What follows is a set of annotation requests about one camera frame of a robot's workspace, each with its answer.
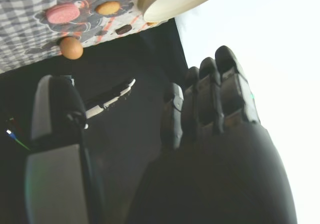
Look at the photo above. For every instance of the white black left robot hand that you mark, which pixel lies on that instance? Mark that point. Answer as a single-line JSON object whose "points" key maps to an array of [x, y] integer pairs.
{"points": [[220, 174]]}

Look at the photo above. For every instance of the brown egg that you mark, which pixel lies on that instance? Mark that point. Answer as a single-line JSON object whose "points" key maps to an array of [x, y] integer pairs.
{"points": [[71, 48]]}

